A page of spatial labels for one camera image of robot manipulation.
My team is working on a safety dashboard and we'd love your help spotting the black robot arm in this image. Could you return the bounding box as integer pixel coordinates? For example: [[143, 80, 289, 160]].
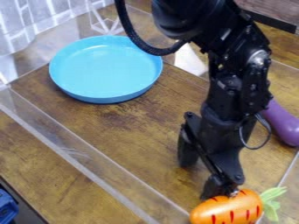
[[153, 0, 273, 200]]

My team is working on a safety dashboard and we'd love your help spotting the blue object at corner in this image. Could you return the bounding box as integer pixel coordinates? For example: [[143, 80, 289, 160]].
[[0, 189, 19, 224]]

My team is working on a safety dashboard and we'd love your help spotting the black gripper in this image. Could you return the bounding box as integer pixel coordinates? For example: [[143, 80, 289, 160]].
[[177, 101, 259, 201]]

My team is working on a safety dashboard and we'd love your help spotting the purple toy eggplant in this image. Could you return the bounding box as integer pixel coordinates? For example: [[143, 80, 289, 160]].
[[262, 100, 299, 147]]

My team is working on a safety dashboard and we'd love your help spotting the orange toy carrot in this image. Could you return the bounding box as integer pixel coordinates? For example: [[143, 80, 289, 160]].
[[190, 186, 288, 224]]

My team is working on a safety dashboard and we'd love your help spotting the blue plastic plate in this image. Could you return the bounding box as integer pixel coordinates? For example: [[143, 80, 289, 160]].
[[50, 36, 165, 104]]

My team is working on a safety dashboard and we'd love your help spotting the clear acrylic enclosure wall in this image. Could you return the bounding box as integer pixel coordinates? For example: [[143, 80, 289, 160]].
[[0, 3, 299, 224]]

